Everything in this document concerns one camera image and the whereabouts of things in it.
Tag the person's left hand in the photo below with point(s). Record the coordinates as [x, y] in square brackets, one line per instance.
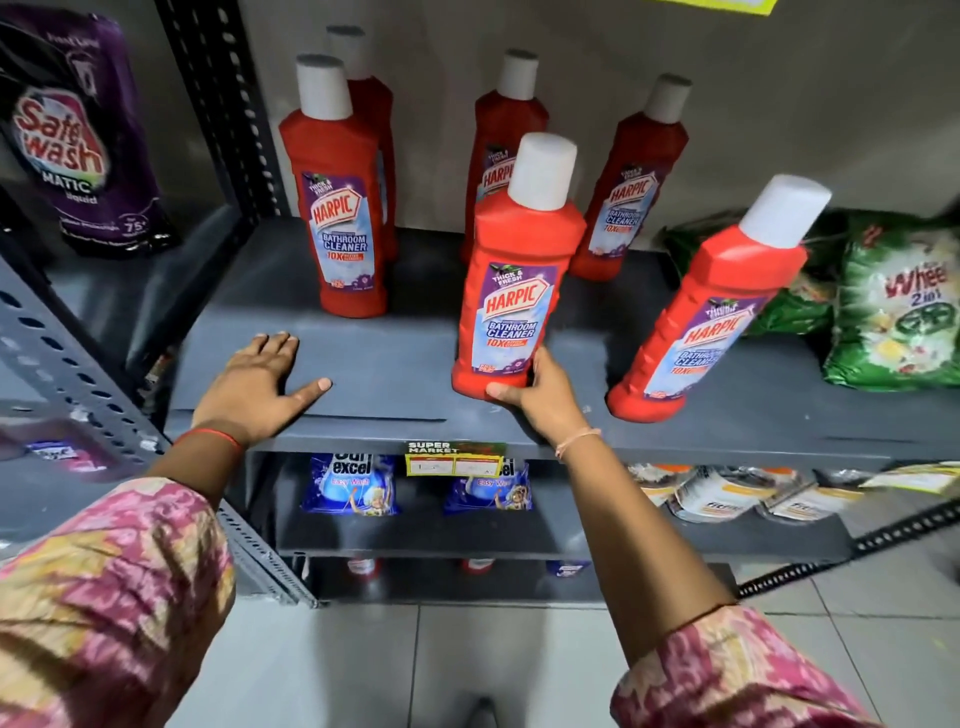
[247, 397]

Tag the person's right hand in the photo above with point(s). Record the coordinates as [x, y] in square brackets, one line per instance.
[547, 405]

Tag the person's left little finger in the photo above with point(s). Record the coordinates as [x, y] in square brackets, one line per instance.
[231, 364]

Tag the person's left middle finger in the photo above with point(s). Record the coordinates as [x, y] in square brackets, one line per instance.
[270, 345]

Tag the person's right thumb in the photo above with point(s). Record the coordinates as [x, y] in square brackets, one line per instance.
[508, 393]

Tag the person's left thumb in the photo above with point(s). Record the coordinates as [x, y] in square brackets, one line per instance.
[309, 393]

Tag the red bathroom cleaner bottle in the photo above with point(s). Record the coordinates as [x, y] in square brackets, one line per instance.
[514, 300]

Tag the person's left forearm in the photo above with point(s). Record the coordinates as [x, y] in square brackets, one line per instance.
[199, 469]

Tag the person's right forearm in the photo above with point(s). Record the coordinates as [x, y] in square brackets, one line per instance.
[637, 540]

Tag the red thread wristband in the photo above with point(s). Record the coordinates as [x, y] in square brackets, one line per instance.
[214, 436]

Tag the yellow shelf price label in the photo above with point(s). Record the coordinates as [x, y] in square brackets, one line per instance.
[454, 459]

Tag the grey metal shelf rack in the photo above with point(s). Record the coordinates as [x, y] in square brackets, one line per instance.
[420, 367]

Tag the blue detergent packet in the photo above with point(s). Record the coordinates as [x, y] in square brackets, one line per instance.
[487, 491]
[351, 486]

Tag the group of red white-capped bottles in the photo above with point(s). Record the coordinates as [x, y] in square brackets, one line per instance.
[337, 225]

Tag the grey slotted shelf rack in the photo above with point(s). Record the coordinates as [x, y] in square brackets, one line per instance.
[60, 352]

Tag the white orange packet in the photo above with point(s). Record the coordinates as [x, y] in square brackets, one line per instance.
[724, 495]
[814, 502]
[660, 480]

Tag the small blue packet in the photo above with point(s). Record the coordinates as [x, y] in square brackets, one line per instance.
[568, 568]

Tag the small purple pouch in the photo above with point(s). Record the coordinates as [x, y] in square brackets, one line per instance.
[56, 452]

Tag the pink patterned garment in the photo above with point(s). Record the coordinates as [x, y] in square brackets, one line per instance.
[97, 600]

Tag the purple detergent pouch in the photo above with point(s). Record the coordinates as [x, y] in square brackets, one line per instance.
[75, 135]

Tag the green detergent powder packet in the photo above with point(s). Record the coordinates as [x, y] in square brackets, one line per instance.
[896, 307]
[795, 307]

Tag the black slotted metal bar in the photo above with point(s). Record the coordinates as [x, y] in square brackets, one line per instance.
[862, 544]

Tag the yellow white packet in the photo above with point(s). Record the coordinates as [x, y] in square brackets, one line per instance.
[911, 478]

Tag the yellow sign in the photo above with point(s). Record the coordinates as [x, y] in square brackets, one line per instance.
[720, 5]

